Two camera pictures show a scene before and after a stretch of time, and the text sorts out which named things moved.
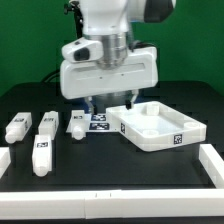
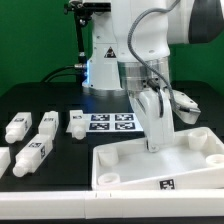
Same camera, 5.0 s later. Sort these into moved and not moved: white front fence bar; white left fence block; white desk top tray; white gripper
Moved: white desk top tray; white gripper
Not moved: white front fence bar; white left fence block
